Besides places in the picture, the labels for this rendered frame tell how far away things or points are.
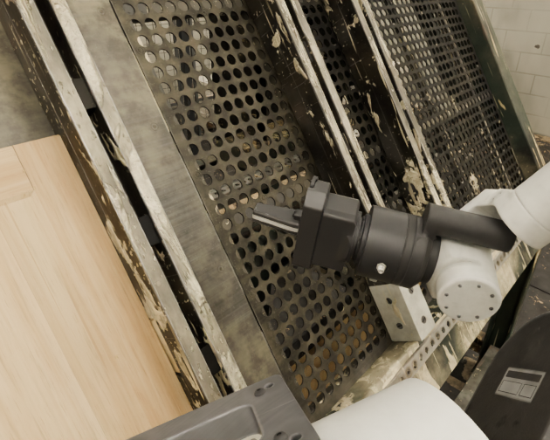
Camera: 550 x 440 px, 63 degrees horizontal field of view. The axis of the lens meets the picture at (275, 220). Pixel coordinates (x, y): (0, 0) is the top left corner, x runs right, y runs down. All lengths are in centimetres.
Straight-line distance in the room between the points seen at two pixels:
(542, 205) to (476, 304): 12
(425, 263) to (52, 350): 44
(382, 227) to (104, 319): 35
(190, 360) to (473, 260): 35
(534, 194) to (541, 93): 505
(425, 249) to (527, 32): 511
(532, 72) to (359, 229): 509
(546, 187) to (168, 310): 44
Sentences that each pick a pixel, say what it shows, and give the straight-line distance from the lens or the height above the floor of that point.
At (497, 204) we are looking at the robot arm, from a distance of 54.
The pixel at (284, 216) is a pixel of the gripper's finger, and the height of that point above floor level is 128.
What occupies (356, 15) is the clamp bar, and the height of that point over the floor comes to 146.
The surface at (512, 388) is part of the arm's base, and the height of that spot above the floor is 133.
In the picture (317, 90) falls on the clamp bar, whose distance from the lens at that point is 85.
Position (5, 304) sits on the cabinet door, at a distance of 58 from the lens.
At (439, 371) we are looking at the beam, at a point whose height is 83.
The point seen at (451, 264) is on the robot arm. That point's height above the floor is 126.
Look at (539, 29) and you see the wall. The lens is 553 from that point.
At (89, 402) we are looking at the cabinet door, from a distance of 61.
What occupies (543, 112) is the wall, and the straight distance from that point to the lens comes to 557.
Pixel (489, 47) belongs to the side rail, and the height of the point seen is 133.
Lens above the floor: 154
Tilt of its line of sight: 29 degrees down
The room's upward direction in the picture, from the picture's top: straight up
